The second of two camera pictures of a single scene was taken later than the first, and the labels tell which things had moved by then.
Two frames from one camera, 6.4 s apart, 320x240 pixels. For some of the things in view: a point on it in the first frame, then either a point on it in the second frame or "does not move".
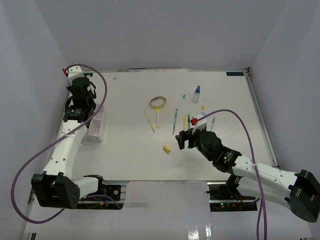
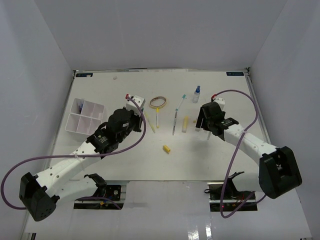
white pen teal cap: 183,97 does not move
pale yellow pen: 151,125 does not move
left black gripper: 69,88 -> 138,118
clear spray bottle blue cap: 196,95 does not move
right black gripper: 188,135 -> 201,117
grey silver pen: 173,132 does not move
